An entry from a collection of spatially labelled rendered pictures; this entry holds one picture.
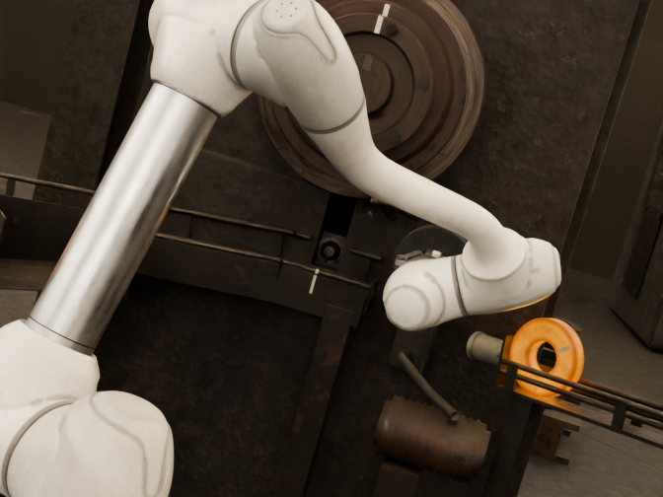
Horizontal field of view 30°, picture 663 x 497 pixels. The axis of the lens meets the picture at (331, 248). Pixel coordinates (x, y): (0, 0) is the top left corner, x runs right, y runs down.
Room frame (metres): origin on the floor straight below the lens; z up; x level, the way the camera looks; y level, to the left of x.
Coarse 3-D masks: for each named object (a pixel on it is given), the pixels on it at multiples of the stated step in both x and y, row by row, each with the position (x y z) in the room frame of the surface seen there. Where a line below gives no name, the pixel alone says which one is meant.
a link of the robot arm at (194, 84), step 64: (192, 0) 1.70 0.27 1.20; (256, 0) 1.67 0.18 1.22; (192, 64) 1.66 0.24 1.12; (192, 128) 1.67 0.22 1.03; (128, 192) 1.64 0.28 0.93; (64, 256) 1.63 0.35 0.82; (128, 256) 1.63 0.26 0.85; (64, 320) 1.59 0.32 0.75; (0, 384) 1.54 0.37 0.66; (64, 384) 1.56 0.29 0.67; (0, 448) 1.50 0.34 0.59
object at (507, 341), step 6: (504, 336) 2.39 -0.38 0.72; (510, 336) 2.40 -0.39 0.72; (504, 342) 2.39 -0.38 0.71; (510, 342) 2.40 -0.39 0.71; (504, 348) 2.39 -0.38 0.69; (504, 354) 2.39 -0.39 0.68; (498, 366) 2.39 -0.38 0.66; (504, 366) 2.40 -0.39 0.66; (498, 372) 2.38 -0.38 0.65; (498, 378) 2.39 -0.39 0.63; (504, 378) 2.40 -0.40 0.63; (498, 384) 2.39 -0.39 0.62
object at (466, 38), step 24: (432, 0) 2.54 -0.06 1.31; (456, 24) 2.53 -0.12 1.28; (480, 72) 2.52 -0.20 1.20; (480, 96) 2.52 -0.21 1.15; (264, 120) 2.57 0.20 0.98; (288, 144) 2.56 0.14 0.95; (456, 144) 2.52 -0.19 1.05; (312, 168) 2.56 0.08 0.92; (432, 168) 2.53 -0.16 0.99; (336, 192) 2.55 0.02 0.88; (360, 192) 2.54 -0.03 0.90
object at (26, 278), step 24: (0, 216) 2.24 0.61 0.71; (24, 216) 2.43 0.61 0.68; (48, 216) 2.45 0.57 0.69; (72, 216) 2.47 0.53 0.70; (0, 240) 2.21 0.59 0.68; (24, 240) 2.43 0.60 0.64; (48, 240) 2.45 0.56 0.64; (0, 264) 2.37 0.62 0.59; (24, 264) 2.40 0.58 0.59; (48, 264) 2.43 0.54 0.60; (0, 288) 2.22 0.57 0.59; (24, 288) 2.24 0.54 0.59
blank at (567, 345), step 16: (544, 320) 2.36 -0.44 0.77; (560, 320) 2.37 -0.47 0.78; (528, 336) 2.38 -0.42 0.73; (544, 336) 2.36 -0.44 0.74; (560, 336) 2.33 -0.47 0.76; (576, 336) 2.34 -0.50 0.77; (512, 352) 2.40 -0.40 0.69; (528, 352) 2.37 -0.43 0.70; (560, 352) 2.33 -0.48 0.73; (576, 352) 2.31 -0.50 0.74; (560, 368) 2.32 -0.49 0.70; (576, 368) 2.30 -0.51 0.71; (528, 384) 2.36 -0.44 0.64; (560, 384) 2.31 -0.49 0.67
